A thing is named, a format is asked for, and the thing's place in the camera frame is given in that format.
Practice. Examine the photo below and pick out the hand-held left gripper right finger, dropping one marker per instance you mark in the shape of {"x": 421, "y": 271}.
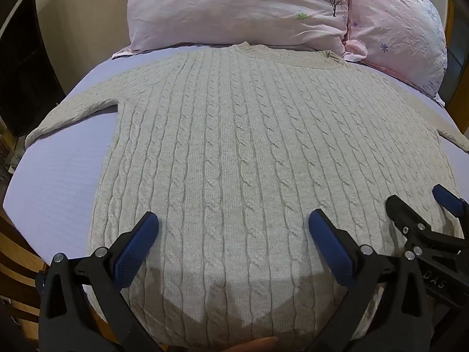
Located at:
{"x": 331, "y": 253}

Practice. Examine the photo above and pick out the lavender bed sheet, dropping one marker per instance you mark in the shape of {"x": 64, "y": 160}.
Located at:
{"x": 62, "y": 176}

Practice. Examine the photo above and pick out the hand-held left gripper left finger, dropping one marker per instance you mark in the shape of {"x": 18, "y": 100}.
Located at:
{"x": 135, "y": 251}

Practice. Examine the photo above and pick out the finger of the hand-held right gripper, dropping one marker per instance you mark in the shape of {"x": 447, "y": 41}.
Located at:
{"x": 447, "y": 198}
{"x": 403, "y": 216}

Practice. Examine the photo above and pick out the pink floral pillow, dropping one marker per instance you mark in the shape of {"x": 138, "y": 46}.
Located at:
{"x": 234, "y": 7}
{"x": 399, "y": 33}

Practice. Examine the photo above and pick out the person's left hand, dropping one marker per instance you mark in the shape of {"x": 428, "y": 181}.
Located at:
{"x": 252, "y": 344}

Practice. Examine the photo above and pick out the black cabinet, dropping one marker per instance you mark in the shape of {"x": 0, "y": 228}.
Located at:
{"x": 25, "y": 69}

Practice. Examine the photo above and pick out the wooden bed frame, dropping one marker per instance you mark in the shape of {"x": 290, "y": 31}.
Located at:
{"x": 18, "y": 264}

